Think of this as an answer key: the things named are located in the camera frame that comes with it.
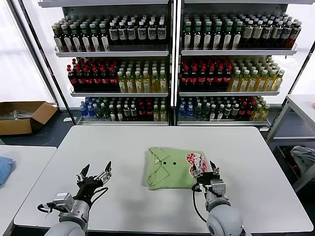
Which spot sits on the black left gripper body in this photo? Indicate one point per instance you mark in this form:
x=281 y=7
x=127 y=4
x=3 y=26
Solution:
x=87 y=188

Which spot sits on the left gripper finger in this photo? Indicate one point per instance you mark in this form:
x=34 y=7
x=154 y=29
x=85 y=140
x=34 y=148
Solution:
x=80 y=178
x=104 y=177

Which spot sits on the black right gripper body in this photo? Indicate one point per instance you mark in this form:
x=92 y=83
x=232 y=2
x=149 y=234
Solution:
x=205 y=178

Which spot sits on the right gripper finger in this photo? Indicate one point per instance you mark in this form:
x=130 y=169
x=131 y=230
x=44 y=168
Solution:
x=196 y=174
x=216 y=171

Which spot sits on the light green polo shirt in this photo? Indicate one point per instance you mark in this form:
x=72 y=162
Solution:
x=172 y=172

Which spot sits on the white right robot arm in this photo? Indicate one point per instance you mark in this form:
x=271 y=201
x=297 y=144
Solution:
x=224 y=216

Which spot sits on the grey-blue clothes pile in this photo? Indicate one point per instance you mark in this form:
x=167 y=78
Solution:
x=304 y=157

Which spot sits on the white side table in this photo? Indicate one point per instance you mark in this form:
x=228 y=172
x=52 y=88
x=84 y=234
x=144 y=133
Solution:
x=27 y=159

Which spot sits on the small dark bottle white cap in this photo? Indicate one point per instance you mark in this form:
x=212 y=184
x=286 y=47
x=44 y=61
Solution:
x=220 y=113
x=212 y=113
x=133 y=111
x=119 y=114
x=235 y=110
x=112 y=114
x=126 y=111
x=228 y=110

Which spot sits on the small white paper scrap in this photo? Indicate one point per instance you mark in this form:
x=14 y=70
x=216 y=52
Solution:
x=67 y=119

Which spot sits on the dark green water bottle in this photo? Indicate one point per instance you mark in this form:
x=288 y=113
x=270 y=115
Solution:
x=198 y=111
x=105 y=113
x=205 y=111
x=99 y=113

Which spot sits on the blue drink bottle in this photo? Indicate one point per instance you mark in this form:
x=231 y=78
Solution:
x=83 y=111
x=91 y=111
x=189 y=111
x=182 y=111

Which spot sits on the small red-label cola bottle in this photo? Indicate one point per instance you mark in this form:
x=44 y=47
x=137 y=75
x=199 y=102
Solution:
x=249 y=110
x=141 y=113
x=149 y=113
x=242 y=110

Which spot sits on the dark storage bin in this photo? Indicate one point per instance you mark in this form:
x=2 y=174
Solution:
x=283 y=159

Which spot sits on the small yellow tea bottle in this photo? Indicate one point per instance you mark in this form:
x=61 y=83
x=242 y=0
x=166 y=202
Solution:
x=163 y=114
x=155 y=114
x=256 y=113
x=264 y=113

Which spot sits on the folded blue cloth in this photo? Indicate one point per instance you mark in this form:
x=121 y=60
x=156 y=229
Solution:
x=5 y=169

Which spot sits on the open brown cardboard box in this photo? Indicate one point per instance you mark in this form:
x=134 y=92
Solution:
x=14 y=127

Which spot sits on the wrapped silver metal parts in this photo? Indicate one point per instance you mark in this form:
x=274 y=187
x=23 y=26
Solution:
x=22 y=115

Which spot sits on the yellow tea bottle green label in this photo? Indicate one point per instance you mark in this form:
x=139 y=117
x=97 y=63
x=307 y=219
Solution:
x=155 y=84
x=163 y=84
x=138 y=84
x=146 y=84
x=121 y=84
x=278 y=82
x=235 y=82
x=129 y=84
x=243 y=82
x=252 y=82
x=270 y=82
x=261 y=82

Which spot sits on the red-cap cola bottle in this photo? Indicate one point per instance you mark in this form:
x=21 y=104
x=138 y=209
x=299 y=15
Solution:
x=193 y=79
x=218 y=79
x=105 y=82
x=185 y=79
x=202 y=79
x=113 y=82
x=227 y=79
x=88 y=82
x=80 y=82
x=210 y=79
x=97 y=82
x=72 y=82

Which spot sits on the grey metal shelf unit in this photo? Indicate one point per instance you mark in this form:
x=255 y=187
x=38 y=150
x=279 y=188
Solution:
x=233 y=52
x=110 y=53

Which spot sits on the green-cap dark tea bottle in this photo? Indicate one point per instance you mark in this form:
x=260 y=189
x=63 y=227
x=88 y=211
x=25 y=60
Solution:
x=227 y=39
x=207 y=39
x=217 y=39
x=197 y=39
x=59 y=41
x=75 y=41
x=95 y=41
x=236 y=39
x=104 y=41
x=85 y=41
x=187 y=39
x=67 y=41

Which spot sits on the dark bottle beige label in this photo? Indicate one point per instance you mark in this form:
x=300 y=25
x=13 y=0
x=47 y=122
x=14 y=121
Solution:
x=247 y=33
x=256 y=33

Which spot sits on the white-cap bottle blue label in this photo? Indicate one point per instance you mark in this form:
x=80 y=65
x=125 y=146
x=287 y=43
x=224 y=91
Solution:
x=151 y=34
x=122 y=34
x=266 y=33
x=285 y=34
x=142 y=34
x=161 y=34
x=276 y=33
x=131 y=34
x=113 y=34

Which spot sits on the white-cap red tea bottle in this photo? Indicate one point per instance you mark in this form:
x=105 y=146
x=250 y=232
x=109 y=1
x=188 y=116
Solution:
x=294 y=34

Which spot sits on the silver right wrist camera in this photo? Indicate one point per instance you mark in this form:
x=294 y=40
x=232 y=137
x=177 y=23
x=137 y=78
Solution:
x=217 y=186

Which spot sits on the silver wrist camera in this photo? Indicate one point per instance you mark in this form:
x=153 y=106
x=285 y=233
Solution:
x=217 y=186
x=62 y=199

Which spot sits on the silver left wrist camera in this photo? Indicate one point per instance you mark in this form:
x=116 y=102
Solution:
x=62 y=199

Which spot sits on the grey metal frame table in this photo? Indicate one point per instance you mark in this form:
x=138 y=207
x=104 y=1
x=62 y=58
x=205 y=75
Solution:
x=302 y=100

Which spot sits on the dark window frame post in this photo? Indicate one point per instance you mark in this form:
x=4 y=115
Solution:
x=41 y=49

